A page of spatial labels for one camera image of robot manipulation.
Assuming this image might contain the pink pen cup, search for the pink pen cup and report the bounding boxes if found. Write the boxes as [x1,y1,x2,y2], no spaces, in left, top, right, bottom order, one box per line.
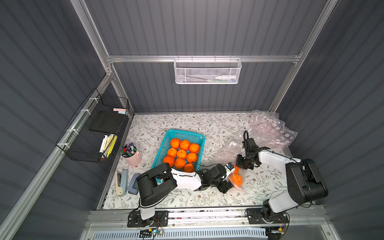
[121,143,142,167]

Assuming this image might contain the black notebook in basket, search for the black notebook in basket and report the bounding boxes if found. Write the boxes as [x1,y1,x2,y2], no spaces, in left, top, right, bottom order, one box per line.
[89,111,125,134]

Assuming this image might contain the teal plastic basket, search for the teal plastic basket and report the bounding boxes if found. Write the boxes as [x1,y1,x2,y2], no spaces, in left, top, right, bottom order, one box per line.
[152,130,206,172]

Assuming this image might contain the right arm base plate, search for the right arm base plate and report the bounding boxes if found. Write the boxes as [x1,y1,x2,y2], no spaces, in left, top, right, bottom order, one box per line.
[245,208,289,225]

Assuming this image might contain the pink sticky notes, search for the pink sticky notes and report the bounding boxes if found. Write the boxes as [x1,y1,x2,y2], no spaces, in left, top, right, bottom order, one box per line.
[113,108,127,115]

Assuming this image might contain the clear zip-top bag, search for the clear zip-top bag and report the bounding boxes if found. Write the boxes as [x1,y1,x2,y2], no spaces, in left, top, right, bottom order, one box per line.
[249,110,298,149]
[216,138,260,190]

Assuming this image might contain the white pen in mesh basket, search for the white pen in mesh basket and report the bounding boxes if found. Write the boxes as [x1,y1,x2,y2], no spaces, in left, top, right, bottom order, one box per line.
[215,75,238,84]

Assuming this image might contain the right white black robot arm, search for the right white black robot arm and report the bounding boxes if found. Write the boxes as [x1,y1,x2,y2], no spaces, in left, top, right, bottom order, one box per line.
[236,130,329,219]

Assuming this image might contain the white marker in basket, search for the white marker in basket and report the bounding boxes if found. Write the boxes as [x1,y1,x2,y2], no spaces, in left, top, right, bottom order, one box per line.
[99,135,108,156]

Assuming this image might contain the black wire wall basket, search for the black wire wall basket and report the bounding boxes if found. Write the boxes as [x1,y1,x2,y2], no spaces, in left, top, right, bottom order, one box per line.
[57,89,130,164]

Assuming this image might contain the yellow marker in basket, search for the yellow marker in basket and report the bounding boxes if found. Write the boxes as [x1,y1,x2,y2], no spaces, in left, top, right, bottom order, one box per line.
[103,134,118,159]

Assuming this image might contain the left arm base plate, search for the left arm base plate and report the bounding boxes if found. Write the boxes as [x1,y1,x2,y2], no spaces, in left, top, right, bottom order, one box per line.
[126,209,169,228]

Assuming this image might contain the aluminium linear rail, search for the aluminium linear rail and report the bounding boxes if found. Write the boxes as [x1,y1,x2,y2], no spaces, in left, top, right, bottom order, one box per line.
[84,205,330,231]

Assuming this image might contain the green led circuit board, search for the green led circuit board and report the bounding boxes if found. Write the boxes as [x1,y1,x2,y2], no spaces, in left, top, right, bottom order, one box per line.
[139,229,164,239]

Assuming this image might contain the small bag orange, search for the small bag orange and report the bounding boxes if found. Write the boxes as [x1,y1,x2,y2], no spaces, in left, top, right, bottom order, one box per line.
[184,163,195,173]
[230,174,243,187]
[174,158,186,170]

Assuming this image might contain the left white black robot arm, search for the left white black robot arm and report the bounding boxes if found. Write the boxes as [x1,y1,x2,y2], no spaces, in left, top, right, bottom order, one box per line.
[137,163,235,221]

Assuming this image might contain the white wire mesh basket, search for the white wire mesh basket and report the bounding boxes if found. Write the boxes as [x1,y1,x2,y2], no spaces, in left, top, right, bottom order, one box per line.
[174,57,242,85]

